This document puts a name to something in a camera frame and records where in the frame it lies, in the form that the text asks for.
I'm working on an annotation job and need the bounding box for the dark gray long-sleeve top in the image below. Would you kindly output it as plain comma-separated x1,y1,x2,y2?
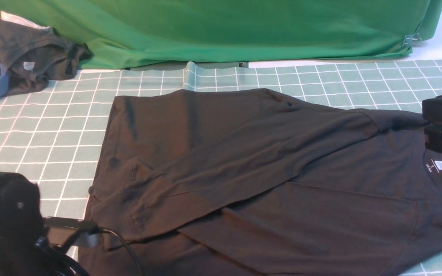
78,89,442,276

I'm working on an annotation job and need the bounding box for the silver binder clip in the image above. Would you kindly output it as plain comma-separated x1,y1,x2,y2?
402,33,422,48

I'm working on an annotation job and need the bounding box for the green backdrop cloth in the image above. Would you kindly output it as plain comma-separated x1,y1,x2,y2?
0,0,442,69

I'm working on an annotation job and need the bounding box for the green checkered table mat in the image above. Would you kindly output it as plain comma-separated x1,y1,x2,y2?
0,57,442,276

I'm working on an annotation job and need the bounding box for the crumpled dark gray garment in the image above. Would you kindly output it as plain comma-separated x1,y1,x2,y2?
0,19,93,96

